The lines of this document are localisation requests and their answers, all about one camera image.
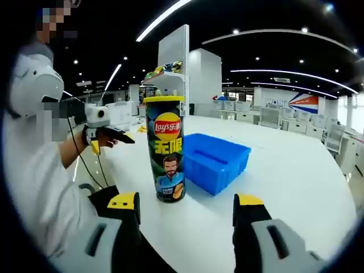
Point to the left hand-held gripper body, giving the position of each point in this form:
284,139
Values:
95,115

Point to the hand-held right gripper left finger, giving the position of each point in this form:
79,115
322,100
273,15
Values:
85,244

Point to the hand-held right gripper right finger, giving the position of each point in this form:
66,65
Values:
284,244

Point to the dark green chip container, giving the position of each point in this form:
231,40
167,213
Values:
167,153

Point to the yellow container lid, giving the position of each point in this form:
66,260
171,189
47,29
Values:
163,99

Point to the blue plastic box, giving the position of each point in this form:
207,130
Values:
216,162

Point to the person's left hand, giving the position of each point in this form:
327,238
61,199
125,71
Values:
108,141

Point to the white crate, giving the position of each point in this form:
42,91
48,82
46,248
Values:
119,112

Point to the small yellow object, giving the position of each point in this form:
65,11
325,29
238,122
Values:
141,128

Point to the white table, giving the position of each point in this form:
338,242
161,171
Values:
284,185

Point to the white chest device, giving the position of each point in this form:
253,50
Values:
37,85

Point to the person's white shirt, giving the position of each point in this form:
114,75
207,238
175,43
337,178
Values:
34,182

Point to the colourful snack packets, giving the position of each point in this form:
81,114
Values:
166,68

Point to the white shelf unit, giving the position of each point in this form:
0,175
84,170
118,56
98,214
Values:
173,51

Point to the white pillar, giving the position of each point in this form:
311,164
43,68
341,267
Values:
204,82

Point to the ceiling light strip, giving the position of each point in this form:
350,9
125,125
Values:
162,20
284,33
298,74

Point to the white office chair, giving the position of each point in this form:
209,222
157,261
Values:
334,139

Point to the row of white desks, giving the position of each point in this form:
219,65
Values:
284,119

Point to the wall poster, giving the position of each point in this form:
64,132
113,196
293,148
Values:
301,103

